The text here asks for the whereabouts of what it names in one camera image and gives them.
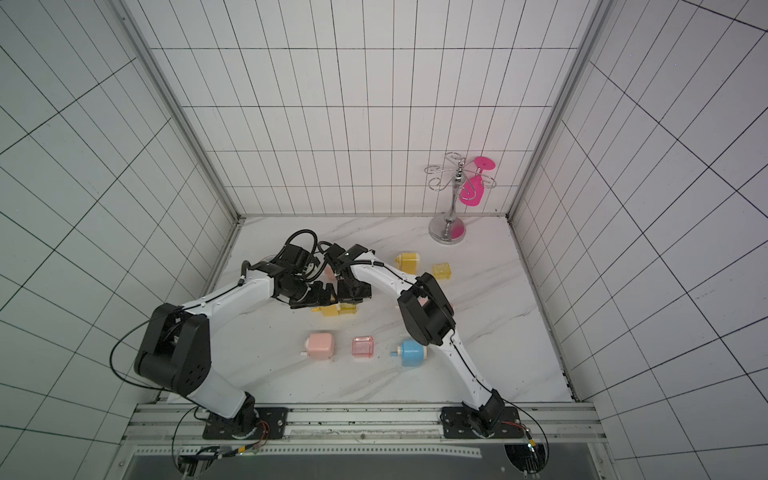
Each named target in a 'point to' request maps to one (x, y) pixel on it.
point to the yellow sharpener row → (327, 310)
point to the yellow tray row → (348, 308)
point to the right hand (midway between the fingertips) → (353, 293)
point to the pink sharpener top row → (329, 273)
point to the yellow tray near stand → (442, 271)
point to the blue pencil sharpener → (412, 352)
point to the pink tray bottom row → (363, 346)
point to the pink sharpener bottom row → (321, 345)
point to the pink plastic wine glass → (472, 191)
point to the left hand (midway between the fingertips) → (321, 306)
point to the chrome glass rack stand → (463, 181)
